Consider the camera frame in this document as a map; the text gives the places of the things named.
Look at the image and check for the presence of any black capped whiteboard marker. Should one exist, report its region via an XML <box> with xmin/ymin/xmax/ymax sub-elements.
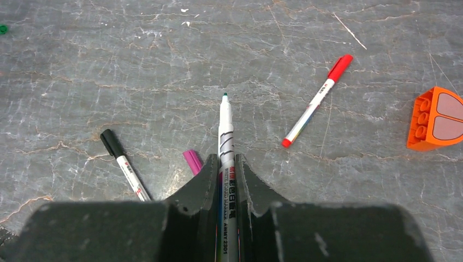
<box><xmin>100</xmin><ymin>129</ymin><xmax>151</xmax><ymax>201</ymax></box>

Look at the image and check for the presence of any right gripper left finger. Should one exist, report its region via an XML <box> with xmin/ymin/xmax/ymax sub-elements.
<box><xmin>164</xmin><ymin>154</ymin><xmax>218</xmax><ymax>261</ymax></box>

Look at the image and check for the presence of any orange rounded toy brick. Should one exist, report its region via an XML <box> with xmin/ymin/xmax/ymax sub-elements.
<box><xmin>406</xmin><ymin>86</ymin><xmax>462</xmax><ymax>152</ymax></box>

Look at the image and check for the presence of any green whiteboard marker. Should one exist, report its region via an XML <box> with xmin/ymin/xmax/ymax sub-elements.
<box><xmin>216</xmin><ymin>93</ymin><xmax>240</xmax><ymax>261</ymax></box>

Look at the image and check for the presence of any red capped whiteboard marker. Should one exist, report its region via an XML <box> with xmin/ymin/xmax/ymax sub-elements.
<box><xmin>281</xmin><ymin>54</ymin><xmax>353</xmax><ymax>148</ymax></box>

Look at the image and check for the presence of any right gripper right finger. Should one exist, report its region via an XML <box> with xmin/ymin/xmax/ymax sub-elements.
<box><xmin>235</xmin><ymin>154</ymin><xmax>287</xmax><ymax>261</ymax></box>

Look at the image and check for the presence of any purple capped whiteboard marker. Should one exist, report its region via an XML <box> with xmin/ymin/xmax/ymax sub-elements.
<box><xmin>183</xmin><ymin>150</ymin><xmax>203</xmax><ymax>176</ymax></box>

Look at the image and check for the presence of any green marker cap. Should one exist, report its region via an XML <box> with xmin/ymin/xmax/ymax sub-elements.
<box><xmin>0</xmin><ymin>24</ymin><xmax>9</xmax><ymax>35</ymax></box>

